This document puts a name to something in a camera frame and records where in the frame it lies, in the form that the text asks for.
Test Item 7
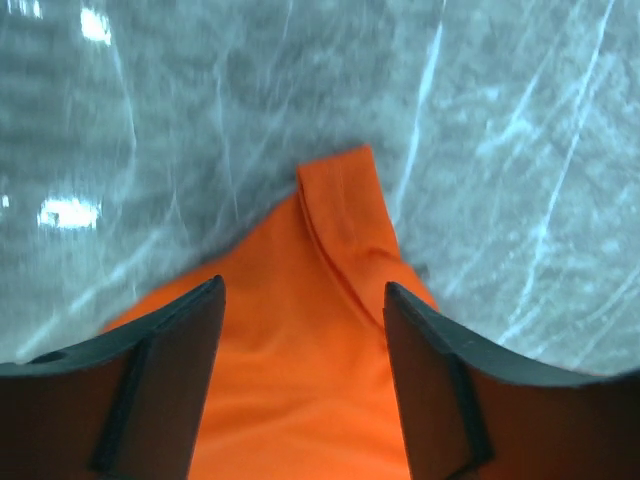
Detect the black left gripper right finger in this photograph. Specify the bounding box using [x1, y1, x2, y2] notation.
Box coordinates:
[384, 283, 639, 479]

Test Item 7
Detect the orange t shirt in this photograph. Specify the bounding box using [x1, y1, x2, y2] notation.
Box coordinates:
[119, 146, 431, 479]

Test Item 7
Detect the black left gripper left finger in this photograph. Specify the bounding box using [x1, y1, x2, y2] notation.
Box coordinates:
[1, 277, 225, 479]

